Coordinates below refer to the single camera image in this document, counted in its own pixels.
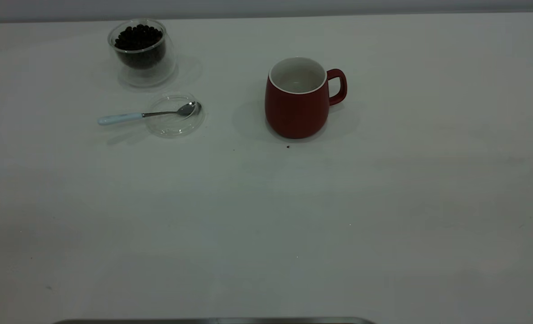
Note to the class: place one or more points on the red ceramic mug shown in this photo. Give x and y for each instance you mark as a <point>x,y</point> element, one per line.
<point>293,117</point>

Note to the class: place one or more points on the clear round glass saucer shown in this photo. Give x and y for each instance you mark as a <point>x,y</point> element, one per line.
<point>176,130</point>

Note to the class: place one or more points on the dark coffee beans heap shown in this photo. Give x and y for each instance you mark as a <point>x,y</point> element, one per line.
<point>138,42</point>

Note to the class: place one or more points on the clear double-wall glass cup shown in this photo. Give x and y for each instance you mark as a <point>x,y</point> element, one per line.
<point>146,79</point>

